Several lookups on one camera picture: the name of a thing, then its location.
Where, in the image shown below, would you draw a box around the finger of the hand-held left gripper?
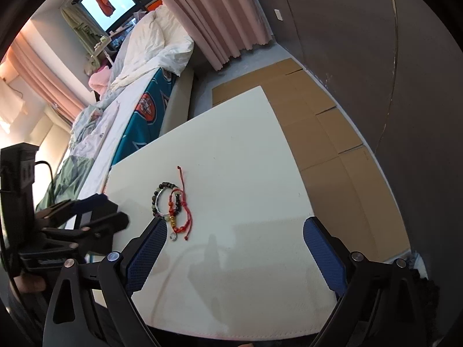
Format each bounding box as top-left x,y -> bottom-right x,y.
40,211 -> 131,258
35,193 -> 119,229

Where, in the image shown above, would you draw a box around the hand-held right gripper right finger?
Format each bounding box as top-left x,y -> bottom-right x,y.
303,217 -> 435,347

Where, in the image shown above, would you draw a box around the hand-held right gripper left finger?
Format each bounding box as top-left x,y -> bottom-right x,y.
43,219 -> 169,347

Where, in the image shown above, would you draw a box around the red string bracelet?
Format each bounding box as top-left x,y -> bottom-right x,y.
170,166 -> 194,241

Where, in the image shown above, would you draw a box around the dark bead bracelet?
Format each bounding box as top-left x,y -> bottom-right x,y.
151,181 -> 175,223

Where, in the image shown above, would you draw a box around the black red gold bead bracelet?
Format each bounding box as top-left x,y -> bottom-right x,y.
168,191 -> 182,227

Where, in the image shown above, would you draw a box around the person's left hand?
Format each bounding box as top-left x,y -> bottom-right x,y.
14,274 -> 47,294

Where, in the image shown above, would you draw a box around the green striped blanket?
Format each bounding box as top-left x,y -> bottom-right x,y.
35,155 -> 95,211

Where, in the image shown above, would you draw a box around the light printed quilt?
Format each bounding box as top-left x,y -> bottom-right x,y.
70,93 -> 121,146

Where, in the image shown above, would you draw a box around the white hanging garment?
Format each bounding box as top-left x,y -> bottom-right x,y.
0,77 -> 27,117

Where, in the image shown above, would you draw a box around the bed with teal printed sheet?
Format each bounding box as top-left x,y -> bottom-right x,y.
36,5 -> 196,221

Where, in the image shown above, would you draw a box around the pink curtain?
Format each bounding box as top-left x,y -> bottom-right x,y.
7,32 -> 88,124
139,0 -> 273,72

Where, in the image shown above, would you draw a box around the cardboard floor sheets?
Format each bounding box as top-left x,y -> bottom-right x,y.
212,58 -> 414,261

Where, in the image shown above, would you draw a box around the pink plush toy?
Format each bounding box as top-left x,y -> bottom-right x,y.
89,66 -> 112,94

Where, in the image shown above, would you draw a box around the white square table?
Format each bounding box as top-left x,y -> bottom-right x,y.
87,86 -> 348,342

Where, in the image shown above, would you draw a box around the pale stuffed toy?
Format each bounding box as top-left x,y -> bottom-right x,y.
84,57 -> 101,76

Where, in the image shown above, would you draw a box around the small white side table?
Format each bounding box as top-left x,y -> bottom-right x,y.
90,34 -> 113,59

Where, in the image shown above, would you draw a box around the white duvet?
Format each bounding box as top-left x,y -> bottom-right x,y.
110,5 -> 195,92

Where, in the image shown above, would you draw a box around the green hanging garment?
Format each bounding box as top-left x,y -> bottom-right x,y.
60,5 -> 109,48

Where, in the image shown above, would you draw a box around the dark wood wardrobe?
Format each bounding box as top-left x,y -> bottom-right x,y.
246,0 -> 463,297

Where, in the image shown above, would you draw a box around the black cable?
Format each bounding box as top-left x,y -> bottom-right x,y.
33,160 -> 56,189

